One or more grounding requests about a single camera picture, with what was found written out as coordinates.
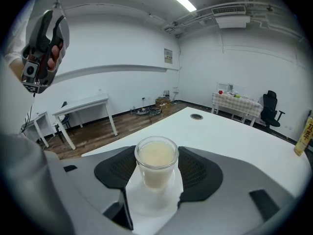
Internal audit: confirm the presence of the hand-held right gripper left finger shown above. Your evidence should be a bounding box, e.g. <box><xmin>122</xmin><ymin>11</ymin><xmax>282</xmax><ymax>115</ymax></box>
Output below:
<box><xmin>60</xmin><ymin>145</ymin><xmax>137</xmax><ymax>235</ymax></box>

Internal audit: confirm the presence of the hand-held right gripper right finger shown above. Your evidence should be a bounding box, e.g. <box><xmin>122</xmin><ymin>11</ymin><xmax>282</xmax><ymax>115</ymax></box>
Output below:
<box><xmin>136</xmin><ymin>145</ymin><xmax>298</xmax><ymax>235</ymax></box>

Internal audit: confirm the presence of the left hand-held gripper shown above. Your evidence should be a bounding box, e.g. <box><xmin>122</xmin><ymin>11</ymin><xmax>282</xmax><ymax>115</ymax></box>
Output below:
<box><xmin>21</xmin><ymin>10</ymin><xmax>70</xmax><ymax>94</ymax></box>

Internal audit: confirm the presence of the person's left forearm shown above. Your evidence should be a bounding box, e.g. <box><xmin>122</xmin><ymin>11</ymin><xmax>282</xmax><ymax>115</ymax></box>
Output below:
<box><xmin>8</xmin><ymin>55</ymin><xmax>25</xmax><ymax>79</ymax></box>

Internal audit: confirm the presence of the person's left hand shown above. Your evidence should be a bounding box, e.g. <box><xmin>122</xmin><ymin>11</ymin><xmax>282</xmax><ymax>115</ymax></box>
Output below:
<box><xmin>47</xmin><ymin>44</ymin><xmax>65</xmax><ymax>71</ymax></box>

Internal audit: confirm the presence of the black stool chair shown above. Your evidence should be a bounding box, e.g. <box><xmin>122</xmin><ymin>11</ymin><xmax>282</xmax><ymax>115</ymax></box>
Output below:
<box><xmin>55</xmin><ymin>101</ymin><xmax>74</xmax><ymax>144</ymax></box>

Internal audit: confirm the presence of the white side table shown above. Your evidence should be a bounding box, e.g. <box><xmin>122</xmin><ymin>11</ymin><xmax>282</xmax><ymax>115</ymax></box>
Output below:
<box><xmin>52</xmin><ymin>94</ymin><xmax>118</xmax><ymax>151</ymax></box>

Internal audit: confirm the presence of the person's white shirt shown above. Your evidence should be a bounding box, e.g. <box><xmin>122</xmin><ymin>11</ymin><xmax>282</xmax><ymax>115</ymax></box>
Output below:
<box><xmin>0</xmin><ymin>0</ymin><xmax>37</xmax><ymax>137</ymax></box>

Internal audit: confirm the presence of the small white table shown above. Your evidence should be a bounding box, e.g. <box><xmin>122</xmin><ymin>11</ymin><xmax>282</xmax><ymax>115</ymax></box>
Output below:
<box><xmin>24</xmin><ymin>111</ymin><xmax>56</xmax><ymax>148</ymax></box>

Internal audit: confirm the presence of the cardboard box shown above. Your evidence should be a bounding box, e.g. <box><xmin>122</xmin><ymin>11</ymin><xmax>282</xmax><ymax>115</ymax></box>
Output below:
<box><xmin>155</xmin><ymin>96</ymin><xmax>172</xmax><ymax>110</ymax></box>

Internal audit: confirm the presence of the table with checked cloth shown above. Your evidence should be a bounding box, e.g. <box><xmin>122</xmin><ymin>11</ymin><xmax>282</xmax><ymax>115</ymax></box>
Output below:
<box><xmin>211</xmin><ymin>92</ymin><xmax>264</xmax><ymax>127</ymax></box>

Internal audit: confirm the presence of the black office chair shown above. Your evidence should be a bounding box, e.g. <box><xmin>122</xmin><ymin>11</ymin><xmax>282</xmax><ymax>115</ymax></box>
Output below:
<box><xmin>260</xmin><ymin>90</ymin><xmax>286</xmax><ymax>130</ymax></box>

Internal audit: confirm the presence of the yellow bottle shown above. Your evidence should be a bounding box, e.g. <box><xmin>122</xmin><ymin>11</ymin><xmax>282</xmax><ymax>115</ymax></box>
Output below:
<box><xmin>294</xmin><ymin>116</ymin><xmax>313</xmax><ymax>157</ymax></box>

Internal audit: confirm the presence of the white framed box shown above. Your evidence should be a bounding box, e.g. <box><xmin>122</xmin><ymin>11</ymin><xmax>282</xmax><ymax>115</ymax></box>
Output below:
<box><xmin>216</xmin><ymin>82</ymin><xmax>229</xmax><ymax>94</ymax></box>

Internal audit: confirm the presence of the white air conditioner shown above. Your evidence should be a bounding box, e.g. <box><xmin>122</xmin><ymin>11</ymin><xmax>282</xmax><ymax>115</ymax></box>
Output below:
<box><xmin>211</xmin><ymin>5</ymin><xmax>251</xmax><ymax>29</ymax></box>

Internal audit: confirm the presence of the left hand-held gripper camera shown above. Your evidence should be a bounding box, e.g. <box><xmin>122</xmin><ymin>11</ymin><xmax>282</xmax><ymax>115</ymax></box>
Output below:
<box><xmin>23</xmin><ymin>60</ymin><xmax>40</xmax><ymax>83</ymax></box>

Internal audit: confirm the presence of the wall sign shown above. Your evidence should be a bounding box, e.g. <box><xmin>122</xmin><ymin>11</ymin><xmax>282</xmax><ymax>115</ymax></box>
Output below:
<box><xmin>164</xmin><ymin>48</ymin><xmax>174</xmax><ymax>65</ymax></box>

